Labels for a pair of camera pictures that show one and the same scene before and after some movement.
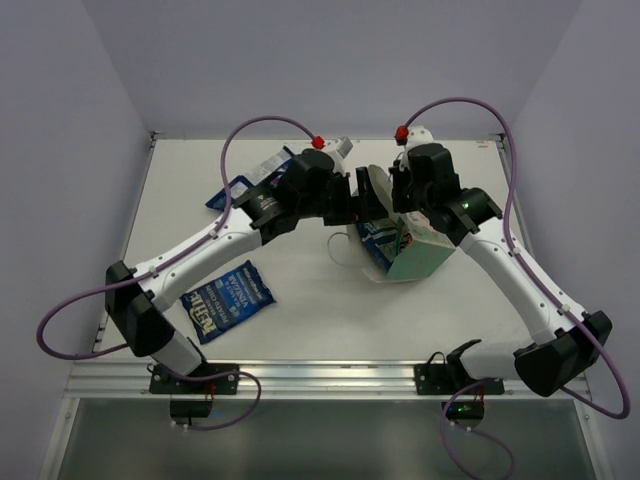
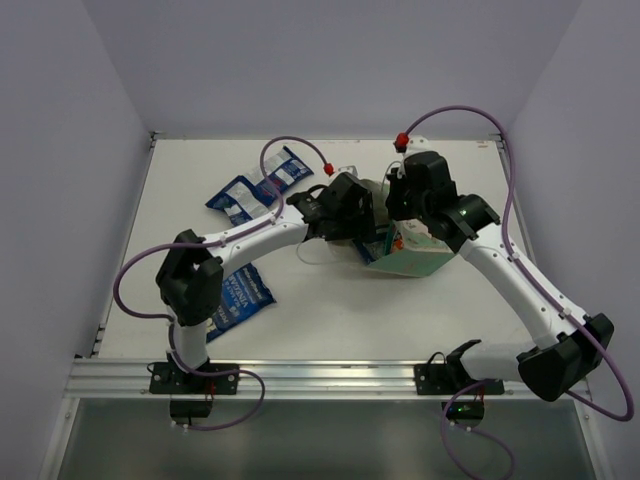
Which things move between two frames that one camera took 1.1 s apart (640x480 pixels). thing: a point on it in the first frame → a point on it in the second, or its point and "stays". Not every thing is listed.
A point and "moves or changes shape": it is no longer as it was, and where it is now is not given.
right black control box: x=464 y=410 stays
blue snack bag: x=226 y=300 stays
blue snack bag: x=380 y=236 → x=370 y=250
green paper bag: x=422 y=248 moves or changes shape
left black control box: x=191 y=408 stays
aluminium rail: x=292 y=380 stays
